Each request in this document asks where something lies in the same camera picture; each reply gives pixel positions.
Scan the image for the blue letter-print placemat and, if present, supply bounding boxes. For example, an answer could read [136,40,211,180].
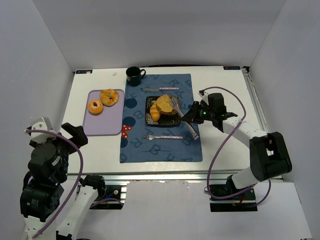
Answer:
[119,73,203,163]

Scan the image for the left corner label sticker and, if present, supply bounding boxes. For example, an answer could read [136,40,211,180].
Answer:
[75,69,93,75]

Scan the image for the twisted bagel bread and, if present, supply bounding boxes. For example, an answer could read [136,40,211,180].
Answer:
[99,89,119,107]

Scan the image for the lavender plastic tray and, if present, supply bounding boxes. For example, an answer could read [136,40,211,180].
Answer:
[82,89,125,137]

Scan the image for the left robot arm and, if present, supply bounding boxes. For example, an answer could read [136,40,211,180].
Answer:
[20,118,106,240]

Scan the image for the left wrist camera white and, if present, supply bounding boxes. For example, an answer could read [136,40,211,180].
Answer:
[24,117,54,144]

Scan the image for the brown bread slice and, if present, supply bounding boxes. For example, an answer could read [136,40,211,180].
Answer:
[155,94,176,115]

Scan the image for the round glazed donut bread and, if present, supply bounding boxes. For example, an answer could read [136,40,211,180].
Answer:
[87,99,104,115]

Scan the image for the pink-handled fork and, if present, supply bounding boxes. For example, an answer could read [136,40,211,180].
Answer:
[143,135,183,140]

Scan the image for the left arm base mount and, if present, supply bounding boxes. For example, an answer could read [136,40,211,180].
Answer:
[77,174,124,210]

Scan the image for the right corner label sticker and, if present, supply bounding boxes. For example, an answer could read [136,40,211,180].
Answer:
[223,65,241,71]

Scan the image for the pink-handled table knife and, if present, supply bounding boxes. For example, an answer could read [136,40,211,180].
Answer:
[140,87,179,91]

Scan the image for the black floral square plate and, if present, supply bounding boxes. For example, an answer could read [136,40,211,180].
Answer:
[145,96,181,128]

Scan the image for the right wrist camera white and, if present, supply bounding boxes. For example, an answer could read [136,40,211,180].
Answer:
[198,90,209,107]

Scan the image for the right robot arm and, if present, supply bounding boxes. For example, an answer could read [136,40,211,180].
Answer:
[181,93,293,200]

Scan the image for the dark blue mug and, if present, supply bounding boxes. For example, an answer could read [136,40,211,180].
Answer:
[125,66,146,87]

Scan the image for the metal tongs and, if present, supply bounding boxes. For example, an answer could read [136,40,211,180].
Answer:
[169,97,200,140]

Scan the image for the corner label sticker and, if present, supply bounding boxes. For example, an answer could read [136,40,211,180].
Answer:
[223,65,241,71]
[75,69,93,75]

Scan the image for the striped croissant bread roll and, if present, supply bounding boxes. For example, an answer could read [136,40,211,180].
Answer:
[149,102,161,122]

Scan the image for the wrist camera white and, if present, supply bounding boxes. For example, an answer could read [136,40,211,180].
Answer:
[24,117,54,144]
[198,90,209,107]

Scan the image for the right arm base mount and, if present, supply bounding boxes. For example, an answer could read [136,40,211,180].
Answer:
[209,187,258,213]

